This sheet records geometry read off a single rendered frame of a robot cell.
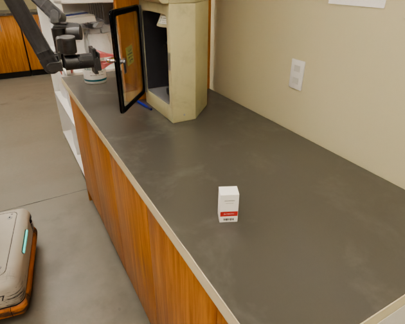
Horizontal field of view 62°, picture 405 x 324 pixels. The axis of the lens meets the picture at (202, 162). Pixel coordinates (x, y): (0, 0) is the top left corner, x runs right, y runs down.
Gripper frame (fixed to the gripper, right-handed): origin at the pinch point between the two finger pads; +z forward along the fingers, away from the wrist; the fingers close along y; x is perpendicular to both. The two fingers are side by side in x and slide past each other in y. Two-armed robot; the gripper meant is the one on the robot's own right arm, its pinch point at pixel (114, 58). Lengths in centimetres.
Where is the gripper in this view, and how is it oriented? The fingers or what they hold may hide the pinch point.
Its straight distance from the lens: 150.0
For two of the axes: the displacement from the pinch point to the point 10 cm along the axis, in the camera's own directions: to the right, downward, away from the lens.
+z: 8.7, -2.3, 4.3
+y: 0.1, -8.7, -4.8
